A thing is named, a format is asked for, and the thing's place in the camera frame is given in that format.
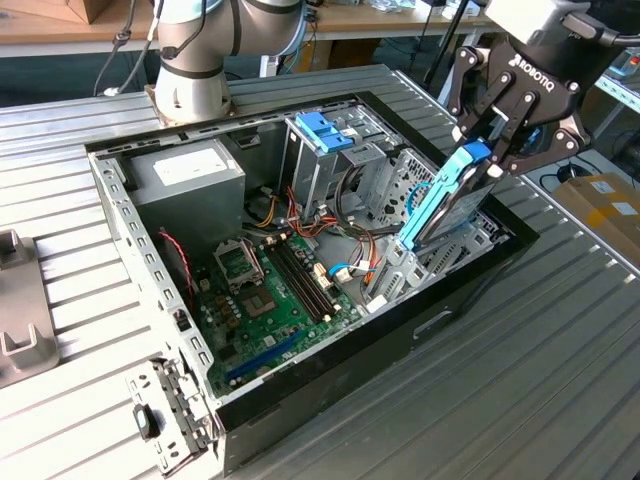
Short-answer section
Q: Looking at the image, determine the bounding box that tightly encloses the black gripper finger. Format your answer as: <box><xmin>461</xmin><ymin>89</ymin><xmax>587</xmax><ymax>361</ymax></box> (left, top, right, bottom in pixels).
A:
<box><xmin>486</xmin><ymin>89</ymin><xmax>595</xmax><ymax>178</ymax></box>
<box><xmin>446</xmin><ymin>45</ymin><xmax>515</xmax><ymax>143</ymax></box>

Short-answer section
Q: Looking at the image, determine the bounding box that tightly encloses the hard disk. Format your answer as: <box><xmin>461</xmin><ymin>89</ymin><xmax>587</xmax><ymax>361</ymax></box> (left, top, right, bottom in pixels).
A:
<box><xmin>397</xmin><ymin>140</ymin><xmax>502</xmax><ymax>254</ymax></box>

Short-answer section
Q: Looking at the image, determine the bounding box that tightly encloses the blue data wire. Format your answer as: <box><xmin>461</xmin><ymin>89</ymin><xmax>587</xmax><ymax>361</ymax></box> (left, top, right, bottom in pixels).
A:
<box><xmin>405</xmin><ymin>180</ymin><xmax>435</xmax><ymax>222</ymax></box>
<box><xmin>328</xmin><ymin>262</ymin><xmax>359</xmax><ymax>287</ymax></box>

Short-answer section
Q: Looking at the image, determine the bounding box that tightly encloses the perforated metal disk bay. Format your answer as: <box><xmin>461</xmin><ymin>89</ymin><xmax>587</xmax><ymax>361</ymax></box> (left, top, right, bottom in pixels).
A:
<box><xmin>362</xmin><ymin>148</ymin><xmax>512</xmax><ymax>314</ymax></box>

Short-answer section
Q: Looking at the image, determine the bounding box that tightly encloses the black tripod pole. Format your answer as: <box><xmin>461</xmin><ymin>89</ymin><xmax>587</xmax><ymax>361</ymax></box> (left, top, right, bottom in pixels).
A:
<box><xmin>423</xmin><ymin>0</ymin><xmax>474</xmax><ymax>86</ymax></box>

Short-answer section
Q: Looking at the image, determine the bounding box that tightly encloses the pale blue teach pendant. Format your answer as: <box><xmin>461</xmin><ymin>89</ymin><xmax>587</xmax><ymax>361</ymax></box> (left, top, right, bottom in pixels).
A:
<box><xmin>612</xmin><ymin>48</ymin><xmax>640</xmax><ymax>79</ymax></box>

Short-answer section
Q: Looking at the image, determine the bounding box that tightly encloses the cardboard box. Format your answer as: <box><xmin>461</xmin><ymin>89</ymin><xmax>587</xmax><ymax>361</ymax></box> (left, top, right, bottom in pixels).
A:
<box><xmin>552</xmin><ymin>172</ymin><xmax>640</xmax><ymax>261</ymax></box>

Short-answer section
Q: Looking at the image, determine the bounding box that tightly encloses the wooden desk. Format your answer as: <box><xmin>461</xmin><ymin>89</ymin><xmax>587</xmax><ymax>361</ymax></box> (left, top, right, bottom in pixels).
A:
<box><xmin>0</xmin><ymin>0</ymin><xmax>506</xmax><ymax>109</ymax></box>

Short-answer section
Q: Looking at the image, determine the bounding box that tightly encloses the blue drive bay latch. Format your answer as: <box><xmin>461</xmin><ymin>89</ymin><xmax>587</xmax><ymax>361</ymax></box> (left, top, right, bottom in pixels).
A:
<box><xmin>293</xmin><ymin>112</ymin><xmax>355</xmax><ymax>155</ymax></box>

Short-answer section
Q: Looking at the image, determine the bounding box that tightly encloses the grey metal drive cage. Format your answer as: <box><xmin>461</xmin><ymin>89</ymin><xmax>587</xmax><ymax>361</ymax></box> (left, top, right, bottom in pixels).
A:
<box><xmin>278</xmin><ymin>106</ymin><xmax>401</xmax><ymax>227</ymax></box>

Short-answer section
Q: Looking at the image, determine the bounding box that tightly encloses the black RAM slot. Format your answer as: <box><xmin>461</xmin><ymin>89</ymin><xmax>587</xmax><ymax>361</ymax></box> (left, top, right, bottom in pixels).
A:
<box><xmin>267</xmin><ymin>240</ymin><xmax>327</xmax><ymax>324</ymax></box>
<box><xmin>279</xmin><ymin>236</ymin><xmax>338</xmax><ymax>317</ymax></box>

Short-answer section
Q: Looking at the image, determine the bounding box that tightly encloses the CPU socket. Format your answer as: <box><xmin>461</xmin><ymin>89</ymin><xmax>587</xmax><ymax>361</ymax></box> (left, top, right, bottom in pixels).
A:
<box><xmin>213</xmin><ymin>237</ymin><xmax>267</xmax><ymax>294</ymax></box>

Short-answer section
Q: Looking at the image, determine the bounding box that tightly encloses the grey power supply unit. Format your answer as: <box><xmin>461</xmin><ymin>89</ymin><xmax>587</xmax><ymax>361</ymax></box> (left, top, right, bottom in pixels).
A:
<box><xmin>125</xmin><ymin>138</ymin><xmax>247</xmax><ymax>251</ymax></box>

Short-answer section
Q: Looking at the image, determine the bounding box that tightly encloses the dark square chipset chip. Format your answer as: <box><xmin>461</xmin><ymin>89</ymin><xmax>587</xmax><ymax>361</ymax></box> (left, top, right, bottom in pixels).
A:
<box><xmin>240</xmin><ymin>286</ymin><xmax>279</xmax><ymax>319</ymax></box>

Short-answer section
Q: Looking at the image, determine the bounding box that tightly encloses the green motherboard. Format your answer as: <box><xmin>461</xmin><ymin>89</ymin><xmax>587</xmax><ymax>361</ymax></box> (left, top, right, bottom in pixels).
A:
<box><xmin>195</xmin><ymin>233</ymin><xmax>370</xmax><ymax>397</ymax></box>

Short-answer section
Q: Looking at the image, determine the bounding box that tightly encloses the black PC case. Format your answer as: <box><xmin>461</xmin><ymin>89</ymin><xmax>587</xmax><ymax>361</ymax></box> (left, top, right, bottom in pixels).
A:
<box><xmin>84</xmin><ymin>91</ymin><xmax>542</xmax><ymax>475</ymax></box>

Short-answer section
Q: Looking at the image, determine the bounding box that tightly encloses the blue expansion slot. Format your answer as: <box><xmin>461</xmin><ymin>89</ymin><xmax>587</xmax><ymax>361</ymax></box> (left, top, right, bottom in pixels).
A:
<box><xmin>224</xmin><ymin>329</ymin><xmax>304</xmax><ymax>384</ymax></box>

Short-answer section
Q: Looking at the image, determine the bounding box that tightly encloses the black plastic latch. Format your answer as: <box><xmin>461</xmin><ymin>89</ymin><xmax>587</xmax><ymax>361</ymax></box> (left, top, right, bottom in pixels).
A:
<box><xmin>132</xmin><ymin>403</ymin><xmax>162</xmax><ymax>441</ymax></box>

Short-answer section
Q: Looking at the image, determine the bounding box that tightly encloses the grey parts rack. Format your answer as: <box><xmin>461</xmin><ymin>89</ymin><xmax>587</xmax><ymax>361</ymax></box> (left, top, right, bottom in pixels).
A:
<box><xmin>0</xmin><ymin>227</ymin><xmax>62</xmax><ymax>391</ymax></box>

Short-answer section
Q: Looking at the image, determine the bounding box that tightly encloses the black coiled cable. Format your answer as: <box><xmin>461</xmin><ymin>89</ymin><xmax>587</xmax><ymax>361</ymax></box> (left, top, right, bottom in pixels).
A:
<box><xmin>542</xmin><ymin>159</ymin><xmax>594</xmax><ymax>185</ymax></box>

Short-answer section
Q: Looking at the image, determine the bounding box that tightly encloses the metal shelf frame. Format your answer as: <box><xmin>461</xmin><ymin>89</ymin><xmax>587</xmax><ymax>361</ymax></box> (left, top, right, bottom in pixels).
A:
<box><xmin>593</xmin><ymin>72</ymin><xmax>640</xmax><ymax>120</ymax></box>

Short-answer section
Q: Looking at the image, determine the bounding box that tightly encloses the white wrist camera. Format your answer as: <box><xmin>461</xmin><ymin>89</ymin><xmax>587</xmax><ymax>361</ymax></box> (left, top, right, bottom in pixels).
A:
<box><xmin>483</xmin><ymin>0</ymin><xmax>594</xmax><ymax>47</ymax></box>

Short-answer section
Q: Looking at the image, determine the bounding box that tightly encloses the multicolour wire bundle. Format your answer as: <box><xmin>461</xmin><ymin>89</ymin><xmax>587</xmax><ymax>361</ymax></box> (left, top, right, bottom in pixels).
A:
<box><xmin>252</xmin><ymin>185</ymin><xmax>392</xmax><ymax>301</ymax></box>

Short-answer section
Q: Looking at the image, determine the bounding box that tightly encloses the red black twisted wire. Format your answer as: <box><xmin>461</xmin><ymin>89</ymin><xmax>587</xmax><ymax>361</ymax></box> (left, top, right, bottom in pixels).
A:
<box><xmin>157</xmin><ymin>227</ymin><xmax>197</xmax><ymax>302</ymax></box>

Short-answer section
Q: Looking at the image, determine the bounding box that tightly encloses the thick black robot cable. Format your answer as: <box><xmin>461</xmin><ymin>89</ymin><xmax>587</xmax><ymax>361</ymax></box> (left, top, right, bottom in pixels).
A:
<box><xmin>92</xmin><ymin>0</ymin><xmax>139</xmax><ymax>97</ymax></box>

